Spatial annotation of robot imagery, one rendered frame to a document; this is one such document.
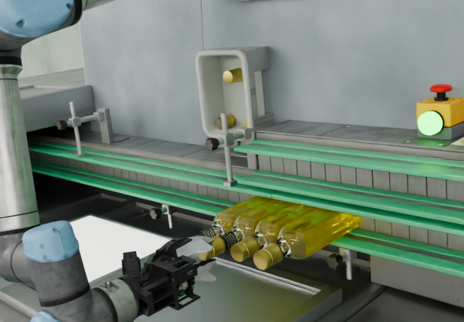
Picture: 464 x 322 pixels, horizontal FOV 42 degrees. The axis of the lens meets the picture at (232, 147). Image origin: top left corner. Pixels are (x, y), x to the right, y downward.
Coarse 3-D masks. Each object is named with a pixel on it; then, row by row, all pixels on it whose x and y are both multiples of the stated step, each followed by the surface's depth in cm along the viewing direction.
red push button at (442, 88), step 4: (436, 84) 114; (440, 84) 114; (444, 84) 113; (448, 84) 114; (432, 88) 113; (436, 88) 112; (440, 88) 112; (444, 88) 112; (448, 88) 112; (436, 92) 113; (440, 92) 112; (444, 92) 113; (436, 96) 114; (440, 96) 114; (444, 96) 114
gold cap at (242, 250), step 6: (246, 240) 111; (252, 240) 111; (234, 246) 109; (240, 246) 109; (246, 246) 109; (252, 246) 110; (258, 246) 111; (234, 252) 110; (240, 252) 109; (246, 252) 109; (252, 252) 110; (234, 258) 110; (240, 258) 109; (246, 258) 110
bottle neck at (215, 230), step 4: (216, 224) 122; (208, 228) 120; (212, 228) 120; (216, 228) 121; (220, 228) 121; (200, 232) 119; (204, 232) 119; (208, 232) 119; (212, 232) 119; (216, 232) 120; (220, 232) 121; (208, 236) 119; (212, 236) 119
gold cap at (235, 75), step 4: (236, 68) 151; (240, 68) 151; (224, 72) 150; (228, 72) 149; (232, 72) 149; (236, 72) 150; (240, 72) 151; (224, 76) 150; (228, 76) 149; (232, 76) 148; (236, 76) 149; (240, 76) 150; (224, 80) 151; (228, 80) 150; (232, 80) 149; (236, 80) 150; (240, 80) 152
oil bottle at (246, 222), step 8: (272, 200) 128; (280, 200) 127; (256, 208) 124; (264, 208) 124; (272, 208) 123; (280, 208) 123; (240, 216) 120; (248, 216) 120; (256, 216) 120; (264, 216) 120; (240, 224) 118; (248, 224) 117; (256, 224) 118; (248, 232) 117
